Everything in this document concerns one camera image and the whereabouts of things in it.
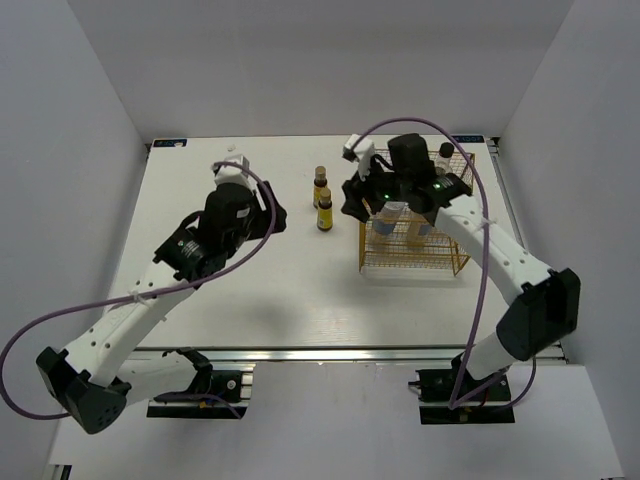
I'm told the dark sauce bottle red label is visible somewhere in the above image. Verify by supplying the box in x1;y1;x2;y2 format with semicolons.
434;142;454;176

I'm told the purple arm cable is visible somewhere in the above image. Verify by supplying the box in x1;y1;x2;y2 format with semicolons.
0;160;279;420
349;117;539;412

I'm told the blue corner sticker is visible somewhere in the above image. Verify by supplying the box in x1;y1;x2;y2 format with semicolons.
453;135;485;144
152;138;187;148

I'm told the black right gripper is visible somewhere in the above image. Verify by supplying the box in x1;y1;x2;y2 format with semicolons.
341;153;411;223

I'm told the blue left corner sticker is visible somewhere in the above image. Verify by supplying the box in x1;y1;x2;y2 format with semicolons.
152;138;187;148

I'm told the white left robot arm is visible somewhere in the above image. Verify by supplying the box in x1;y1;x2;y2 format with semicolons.
36;181;286;434

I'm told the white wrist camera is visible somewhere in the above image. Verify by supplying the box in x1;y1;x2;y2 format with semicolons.
342;134;375;181
211;154;252;191

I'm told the blue right corner sticker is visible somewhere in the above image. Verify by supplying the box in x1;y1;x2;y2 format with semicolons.
453;135;485;144

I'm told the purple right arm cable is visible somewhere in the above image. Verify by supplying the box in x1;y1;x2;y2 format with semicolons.
349;117;539;412

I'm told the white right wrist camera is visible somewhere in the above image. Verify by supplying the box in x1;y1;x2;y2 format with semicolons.
342;134;375;181

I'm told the white jar blue label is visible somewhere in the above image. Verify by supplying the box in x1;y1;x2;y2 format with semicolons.
372;202;406;237

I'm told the yellow wire rack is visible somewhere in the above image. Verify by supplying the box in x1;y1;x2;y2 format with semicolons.
356;147;477;275

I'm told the small yellow-label bottle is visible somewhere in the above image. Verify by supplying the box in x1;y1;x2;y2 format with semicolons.
313;166;328;208
316;187;333;231

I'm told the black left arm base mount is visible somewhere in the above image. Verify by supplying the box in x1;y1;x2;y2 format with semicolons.
146;348;250;420

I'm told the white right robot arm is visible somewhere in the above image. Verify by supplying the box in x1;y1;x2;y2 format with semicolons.
342;134;581;399

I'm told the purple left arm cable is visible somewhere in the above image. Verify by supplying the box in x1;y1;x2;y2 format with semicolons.
0;160;279;420

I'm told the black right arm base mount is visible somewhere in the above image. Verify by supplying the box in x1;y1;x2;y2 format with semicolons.
408;369;515;426

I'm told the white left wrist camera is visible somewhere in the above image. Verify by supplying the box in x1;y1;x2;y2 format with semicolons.
211;154;252;191

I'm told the white granule jar silver lid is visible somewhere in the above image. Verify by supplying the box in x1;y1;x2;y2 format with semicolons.
406;212;432;249

